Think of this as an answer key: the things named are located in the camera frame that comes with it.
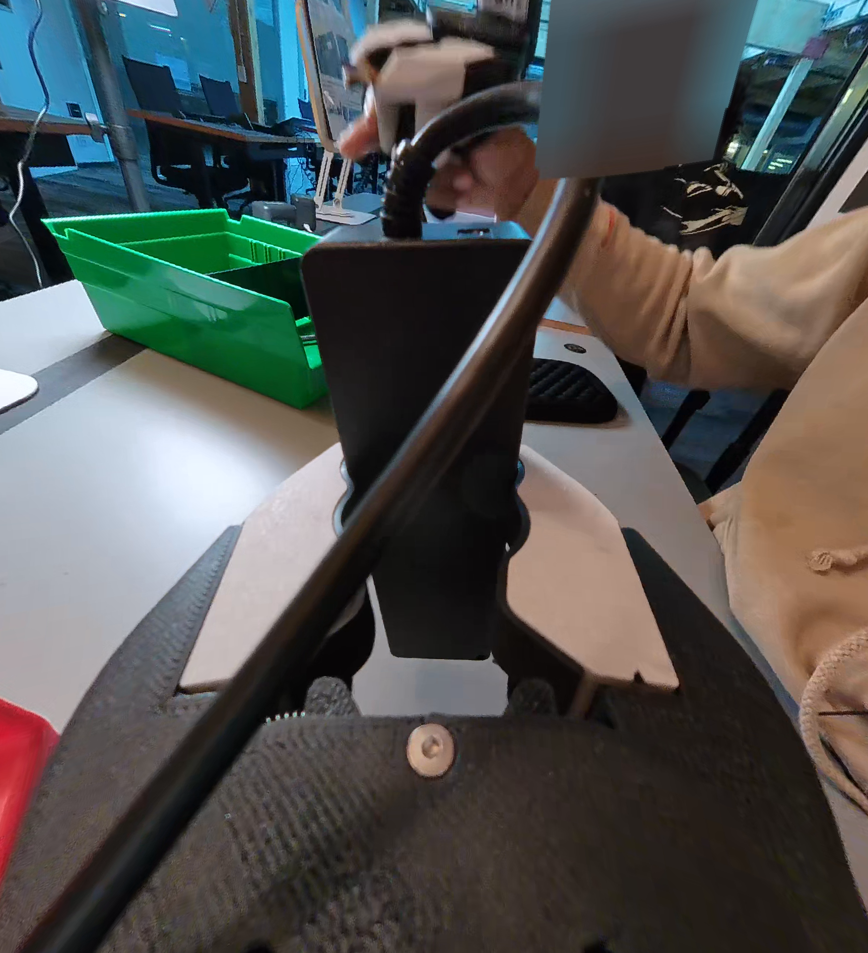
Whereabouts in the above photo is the black divider of green bin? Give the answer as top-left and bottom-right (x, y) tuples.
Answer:
(205, 258), (310, 319)

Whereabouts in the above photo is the grey device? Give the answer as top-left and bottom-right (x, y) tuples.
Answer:
(250, 194), (321, 226)

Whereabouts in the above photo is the green plastic bin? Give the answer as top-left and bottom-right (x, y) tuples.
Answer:
(41, 207), (332, 410)

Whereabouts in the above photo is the black wrist rest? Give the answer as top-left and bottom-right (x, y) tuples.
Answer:
(525, 357), (621, 427)

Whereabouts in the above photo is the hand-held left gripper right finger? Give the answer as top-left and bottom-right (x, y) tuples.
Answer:
(501, 447), (680, 695)

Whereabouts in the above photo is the black multi-port usb hub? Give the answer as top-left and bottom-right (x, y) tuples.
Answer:
(301, 219), (536, 662)

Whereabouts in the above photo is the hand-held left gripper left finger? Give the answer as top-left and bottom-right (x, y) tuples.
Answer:
(179, 447), (375, 695)

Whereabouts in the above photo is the person's right hand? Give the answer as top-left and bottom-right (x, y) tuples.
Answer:
(337, 115), (544, 217)

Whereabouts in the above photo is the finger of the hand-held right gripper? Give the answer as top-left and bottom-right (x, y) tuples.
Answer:
(374, 41), (496, 147)
(348, 19), (436, 73)

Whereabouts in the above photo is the person's right forearm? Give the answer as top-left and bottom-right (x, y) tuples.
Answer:
(516, 179), (868, 393)

